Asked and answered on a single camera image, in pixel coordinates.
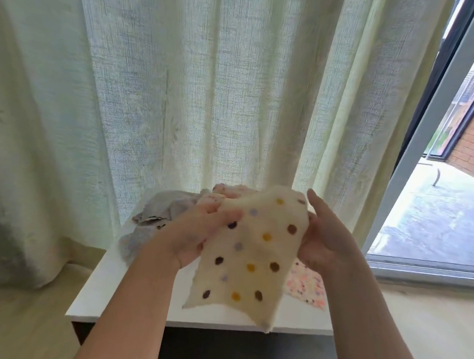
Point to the white linen curtain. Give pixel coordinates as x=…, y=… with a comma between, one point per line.
x=191, y=61

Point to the cream polka dot cloths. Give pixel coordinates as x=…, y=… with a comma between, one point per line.
x=249, y=260

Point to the person's right forearm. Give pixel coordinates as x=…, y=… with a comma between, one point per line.
x=385, y=339

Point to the person's left forearm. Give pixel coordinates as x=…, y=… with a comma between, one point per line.
x=127, y=318

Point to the white table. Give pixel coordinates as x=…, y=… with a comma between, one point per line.
x=306, y=321

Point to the person's right hand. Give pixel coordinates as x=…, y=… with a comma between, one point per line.
x=328, y=239

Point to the white sliding door frame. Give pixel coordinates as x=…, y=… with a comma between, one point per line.
x=422, y=130

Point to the pile of grey cloths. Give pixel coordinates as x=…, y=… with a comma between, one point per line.
x=138, y=238
x=170, y=204

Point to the person's left hand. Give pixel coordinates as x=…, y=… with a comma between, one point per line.
x=193, y=228

